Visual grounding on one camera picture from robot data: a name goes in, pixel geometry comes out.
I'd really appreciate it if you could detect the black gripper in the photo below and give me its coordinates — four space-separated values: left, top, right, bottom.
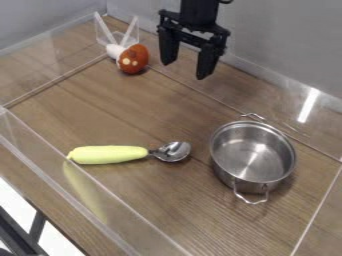
157 9 231 80

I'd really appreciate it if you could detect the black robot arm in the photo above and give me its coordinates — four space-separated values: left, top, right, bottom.
157 0 233 80

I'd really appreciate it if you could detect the red toy mushroom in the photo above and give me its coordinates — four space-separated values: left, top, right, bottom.
105 44 149 75

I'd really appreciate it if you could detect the clear acrylic barrier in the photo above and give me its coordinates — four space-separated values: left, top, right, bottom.
0 20 342 256

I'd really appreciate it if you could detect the yellow-handled metal scoop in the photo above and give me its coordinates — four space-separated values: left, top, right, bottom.
66 142 191 165

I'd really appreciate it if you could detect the silver pot with handles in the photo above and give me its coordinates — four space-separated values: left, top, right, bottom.
209 113 296 205

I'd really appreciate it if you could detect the black table leg frame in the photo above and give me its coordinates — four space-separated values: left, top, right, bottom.
0 206 49 256

